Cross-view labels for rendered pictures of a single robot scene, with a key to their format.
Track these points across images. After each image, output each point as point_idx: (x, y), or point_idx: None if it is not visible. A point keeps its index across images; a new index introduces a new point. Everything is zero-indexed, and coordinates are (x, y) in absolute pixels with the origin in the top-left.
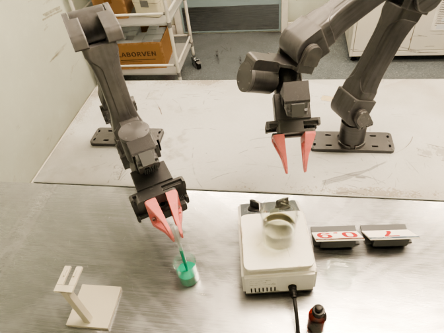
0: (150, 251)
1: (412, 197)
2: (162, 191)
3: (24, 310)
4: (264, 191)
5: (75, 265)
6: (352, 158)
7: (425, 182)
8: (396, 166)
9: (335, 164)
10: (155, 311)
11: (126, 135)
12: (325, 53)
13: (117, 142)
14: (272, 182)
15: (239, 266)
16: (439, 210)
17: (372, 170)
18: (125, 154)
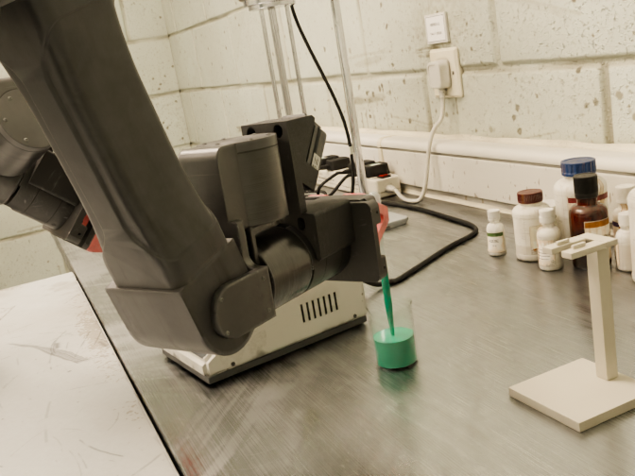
0: (399, 416)
1: (91, 313)
2: (321, 196)
3: None
4: (132, 391)
5: (569, 475)
6: (5, 364)
7: (54, 315)
8: (21, 335)
9: (24, 368)
10: (489, 354)
11: (259, 136)
12: None
13: (233, 242)
14: (100, 395)
15: (326, 343)
16: (110, 298)
17: (34, 345)
18: (282, 192)
